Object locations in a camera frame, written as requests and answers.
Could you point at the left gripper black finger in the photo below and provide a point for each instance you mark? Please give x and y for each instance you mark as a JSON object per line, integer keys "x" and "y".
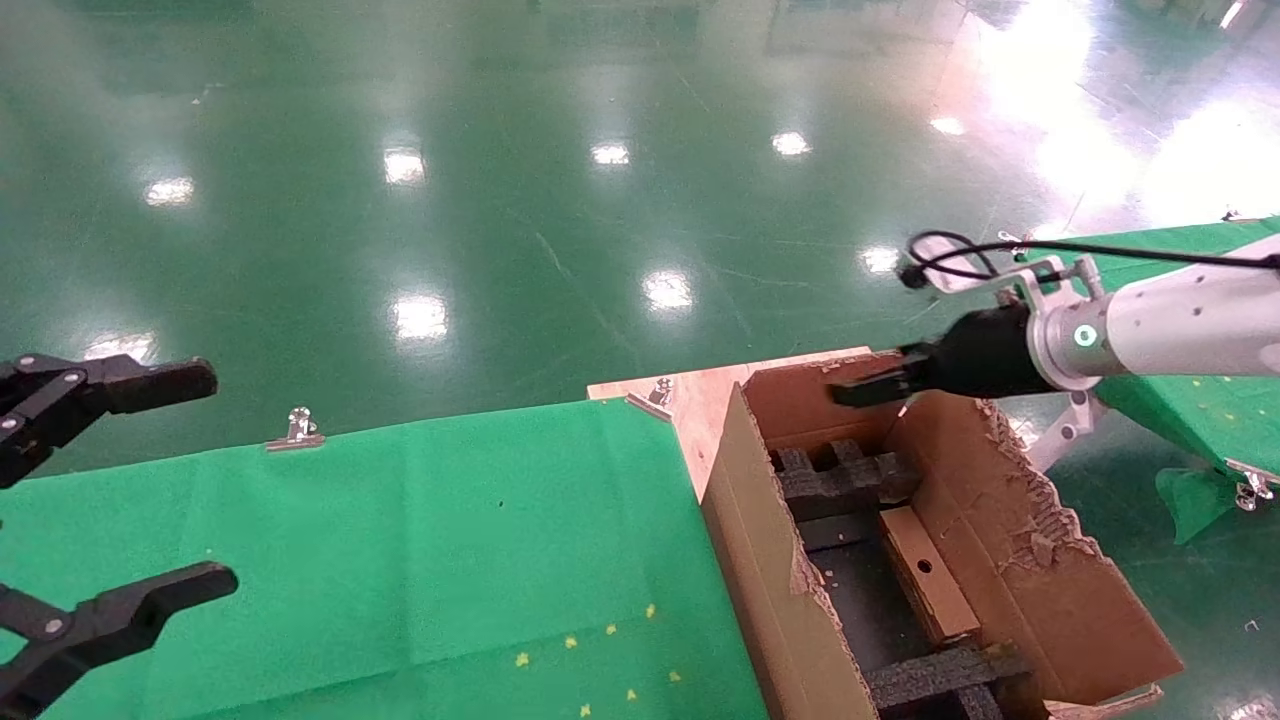
{"x": 130, "y": 385}
{"x": 130, "y": 615}

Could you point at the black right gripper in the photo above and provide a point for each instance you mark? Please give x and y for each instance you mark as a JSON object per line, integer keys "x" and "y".
{"x": 985, "y": 355}

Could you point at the small brown cardboard box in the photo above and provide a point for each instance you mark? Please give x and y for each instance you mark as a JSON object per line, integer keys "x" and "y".
{"x": 937, "y": 602}

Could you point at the large open cardboard carton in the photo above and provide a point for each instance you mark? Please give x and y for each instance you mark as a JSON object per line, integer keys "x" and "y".
{"x": 1080, "y": 600}

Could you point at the large green table cloth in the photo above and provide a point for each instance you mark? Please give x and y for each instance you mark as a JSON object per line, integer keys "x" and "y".
{"x": 350, "y": 550}

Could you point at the dark foam bottom pad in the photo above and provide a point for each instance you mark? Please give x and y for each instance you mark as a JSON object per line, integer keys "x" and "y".
{"x": 855, "y": 600}

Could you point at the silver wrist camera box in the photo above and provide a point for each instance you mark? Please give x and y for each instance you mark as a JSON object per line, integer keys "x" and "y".
{"x": 965, "y": 277}

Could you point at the silver camera mount bracket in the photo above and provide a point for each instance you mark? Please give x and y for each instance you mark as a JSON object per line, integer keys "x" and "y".
{"x": 1050, "y": 280}

